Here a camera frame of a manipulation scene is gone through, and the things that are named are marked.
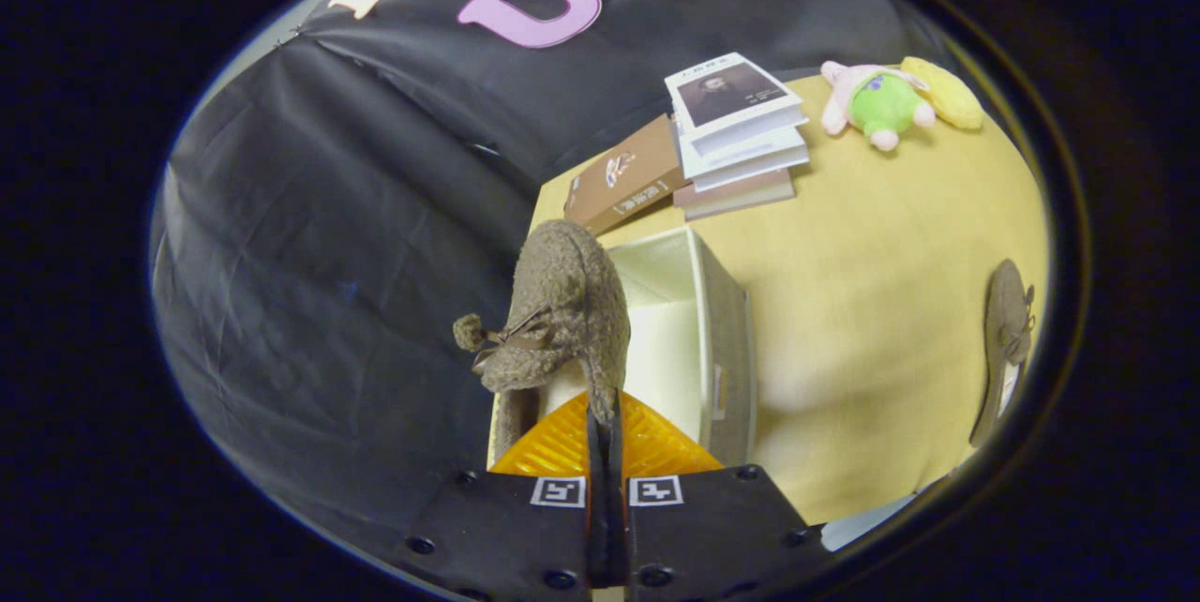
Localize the green and pink plush toy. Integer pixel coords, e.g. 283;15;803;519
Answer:
821;61;938;152

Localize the plain white book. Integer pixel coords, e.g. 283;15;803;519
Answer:
689;148;811;194
677;124;810;179

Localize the white portrait cover book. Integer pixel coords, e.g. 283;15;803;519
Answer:
664;52;809;158

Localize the beige fabric storage box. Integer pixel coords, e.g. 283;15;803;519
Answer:
487;225;757;472

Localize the brown boxed book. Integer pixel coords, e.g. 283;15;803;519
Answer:
563;113;692;237

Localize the brown fuzzy slipper shoe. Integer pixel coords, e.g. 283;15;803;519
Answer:
453;219;632;464
968;259;1037;449

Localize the pinkish brown book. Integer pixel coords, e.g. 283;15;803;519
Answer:
672;168;798;222

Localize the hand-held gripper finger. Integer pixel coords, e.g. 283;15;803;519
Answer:
403;393;607;602
607;391;827;602

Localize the yellow plush toy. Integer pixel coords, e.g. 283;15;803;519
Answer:
901;56;984;132

